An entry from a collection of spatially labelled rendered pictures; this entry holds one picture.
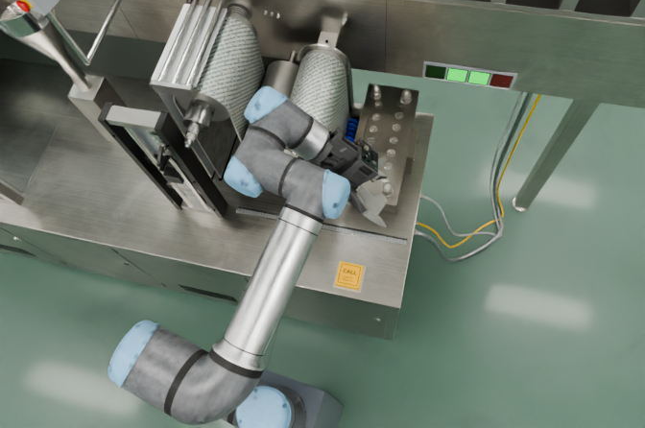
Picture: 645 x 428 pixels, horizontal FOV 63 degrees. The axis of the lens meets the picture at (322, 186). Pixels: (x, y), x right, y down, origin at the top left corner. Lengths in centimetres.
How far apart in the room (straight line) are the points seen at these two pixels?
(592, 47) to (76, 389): 242
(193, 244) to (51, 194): 54
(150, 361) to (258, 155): 38
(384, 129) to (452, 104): 134
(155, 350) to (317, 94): 74
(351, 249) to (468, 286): 103
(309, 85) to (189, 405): 81
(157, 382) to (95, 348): 182
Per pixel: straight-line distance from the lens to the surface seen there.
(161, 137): 127
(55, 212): 194
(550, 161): 226
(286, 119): 96
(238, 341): 90
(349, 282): 155
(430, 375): 244
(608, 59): 151
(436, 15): 139
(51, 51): 161
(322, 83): 138
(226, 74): 135
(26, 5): 131
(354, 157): 102
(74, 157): 201
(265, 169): 92
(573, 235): 273
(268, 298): 89
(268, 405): 132
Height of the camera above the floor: 242
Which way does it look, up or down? 64 degrees down
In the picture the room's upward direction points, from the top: 12 degrees counter-clockwise
